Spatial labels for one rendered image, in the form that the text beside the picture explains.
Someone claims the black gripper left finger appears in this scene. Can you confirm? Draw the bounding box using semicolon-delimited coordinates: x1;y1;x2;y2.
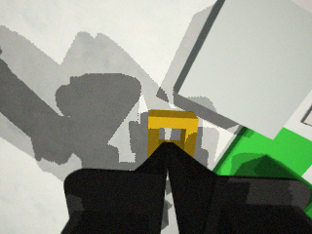
63;141;170;234

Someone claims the gold square nut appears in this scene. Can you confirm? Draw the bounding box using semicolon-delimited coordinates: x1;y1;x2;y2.
147;109;199;159

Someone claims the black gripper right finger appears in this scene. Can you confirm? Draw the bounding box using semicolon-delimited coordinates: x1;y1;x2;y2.
168;142;311;234

